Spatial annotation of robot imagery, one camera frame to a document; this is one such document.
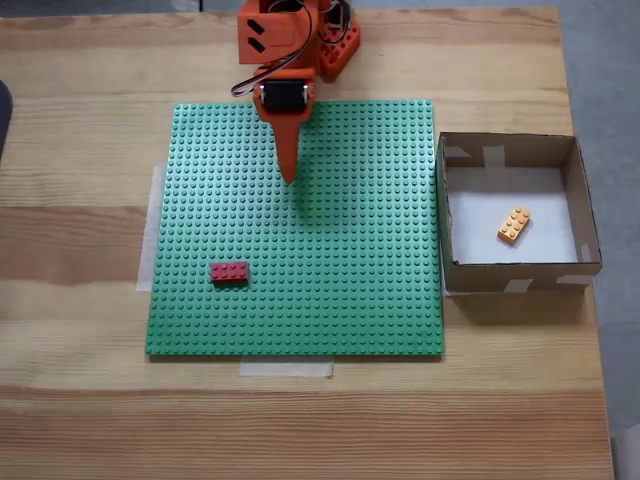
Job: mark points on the masking tape strip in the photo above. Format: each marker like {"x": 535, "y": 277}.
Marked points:
{"x": 147, "y": 240}
{"x": 285, "y": 369}

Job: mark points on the green lego baseplate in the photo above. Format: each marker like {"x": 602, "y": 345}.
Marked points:
{"x": 300, "y": 250}

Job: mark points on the black rounded object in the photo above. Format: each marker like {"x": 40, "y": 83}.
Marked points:
{"x": 5, "y": 120}

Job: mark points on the yellow lego block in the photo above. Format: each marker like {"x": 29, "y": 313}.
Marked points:
{"x": 515, "y": 225}

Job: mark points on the open cardboard box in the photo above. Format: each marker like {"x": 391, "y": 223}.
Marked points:
{"x": 500, "y": 280}

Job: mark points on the red lego block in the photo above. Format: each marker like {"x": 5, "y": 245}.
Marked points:
{"x": 230, "y": 272}

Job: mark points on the white paper sheet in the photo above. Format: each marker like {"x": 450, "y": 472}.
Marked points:
{"x": 475, "y": 220}

